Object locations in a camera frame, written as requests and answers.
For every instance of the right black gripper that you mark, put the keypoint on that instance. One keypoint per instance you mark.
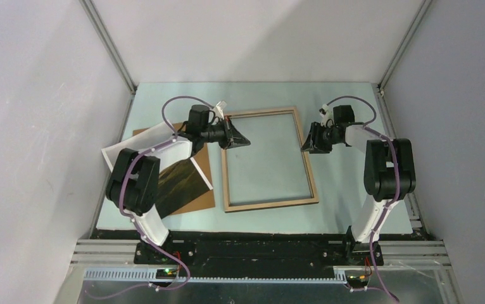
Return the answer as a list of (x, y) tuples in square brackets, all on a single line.
[(314, 144)]

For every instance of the left aluminium corner post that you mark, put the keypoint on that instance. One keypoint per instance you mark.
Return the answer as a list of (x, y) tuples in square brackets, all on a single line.
[(107, 41)]

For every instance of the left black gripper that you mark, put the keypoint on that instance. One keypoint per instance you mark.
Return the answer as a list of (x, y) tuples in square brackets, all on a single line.
[(233, 139)]

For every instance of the landscape photo print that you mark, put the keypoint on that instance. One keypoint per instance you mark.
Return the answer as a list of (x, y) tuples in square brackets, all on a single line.
[(152, 183)]

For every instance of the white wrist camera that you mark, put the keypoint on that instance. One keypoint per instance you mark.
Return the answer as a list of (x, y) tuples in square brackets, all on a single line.
[(325, 113), (220, 108)]

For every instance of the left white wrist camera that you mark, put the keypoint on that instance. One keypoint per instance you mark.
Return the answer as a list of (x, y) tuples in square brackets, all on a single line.
[(220, 108)]

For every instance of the aluminium corner post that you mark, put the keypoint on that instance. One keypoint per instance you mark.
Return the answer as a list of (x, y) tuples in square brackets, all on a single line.
[(412, 29), (107, 41)]

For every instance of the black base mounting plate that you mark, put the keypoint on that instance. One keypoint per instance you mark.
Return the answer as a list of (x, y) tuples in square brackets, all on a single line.
[(254, 259)]

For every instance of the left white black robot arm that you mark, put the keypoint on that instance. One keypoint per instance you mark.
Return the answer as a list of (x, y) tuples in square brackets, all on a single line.
[(177, 141)]

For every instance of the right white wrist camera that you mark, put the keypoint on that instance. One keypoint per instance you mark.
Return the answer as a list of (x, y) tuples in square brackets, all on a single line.
[(325, 113)]

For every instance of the brown cardboard backing board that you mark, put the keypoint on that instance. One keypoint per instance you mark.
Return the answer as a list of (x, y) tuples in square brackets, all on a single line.
[(185, 186)]

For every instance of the aluminium front rail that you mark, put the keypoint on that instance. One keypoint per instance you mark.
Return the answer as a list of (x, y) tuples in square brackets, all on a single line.
[(396, 254)]

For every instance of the right aluminium corner post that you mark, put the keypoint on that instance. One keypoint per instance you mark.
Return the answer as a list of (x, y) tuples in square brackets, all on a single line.
[(412, 29)]

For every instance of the wooden picture frame with glass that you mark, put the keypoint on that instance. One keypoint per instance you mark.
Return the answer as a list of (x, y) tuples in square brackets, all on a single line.
[(271, 172)]

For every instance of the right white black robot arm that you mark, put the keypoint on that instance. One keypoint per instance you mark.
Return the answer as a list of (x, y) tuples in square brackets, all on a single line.
[(388, 174)]

